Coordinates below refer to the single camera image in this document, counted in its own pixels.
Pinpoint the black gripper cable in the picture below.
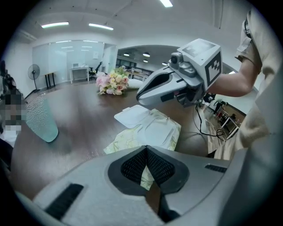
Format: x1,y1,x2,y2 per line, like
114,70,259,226
192,103,225,139

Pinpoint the black-legged side table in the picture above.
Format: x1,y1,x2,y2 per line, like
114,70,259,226
43,72,56,89

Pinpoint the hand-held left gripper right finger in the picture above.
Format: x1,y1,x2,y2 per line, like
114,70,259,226
146,145,232,217

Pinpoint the person's right forearm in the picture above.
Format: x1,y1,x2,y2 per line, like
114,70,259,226
207,57,263,98

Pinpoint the white desk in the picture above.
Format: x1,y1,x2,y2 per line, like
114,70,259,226
69,66,90,84

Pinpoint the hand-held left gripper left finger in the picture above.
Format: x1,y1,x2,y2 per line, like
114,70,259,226
33,145,165,226

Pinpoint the black standing fan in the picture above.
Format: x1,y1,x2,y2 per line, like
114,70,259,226
27,64,42,93

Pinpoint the pastel flower bouquet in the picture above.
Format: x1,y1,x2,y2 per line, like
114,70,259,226
96,66,130,96

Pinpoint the person's beige shirt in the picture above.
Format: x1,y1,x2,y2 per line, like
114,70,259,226
213,8,283,160

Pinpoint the black office chair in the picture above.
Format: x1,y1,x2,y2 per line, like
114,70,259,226
88,61,103,81

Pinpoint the small grey gripper camera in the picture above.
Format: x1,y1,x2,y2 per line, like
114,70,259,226
170,52,184,64

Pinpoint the floral wet wipes pack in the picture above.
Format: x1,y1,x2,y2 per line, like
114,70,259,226
103,105,182,191

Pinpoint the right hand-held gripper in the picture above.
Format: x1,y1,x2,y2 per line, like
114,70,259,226
136,38,222,108

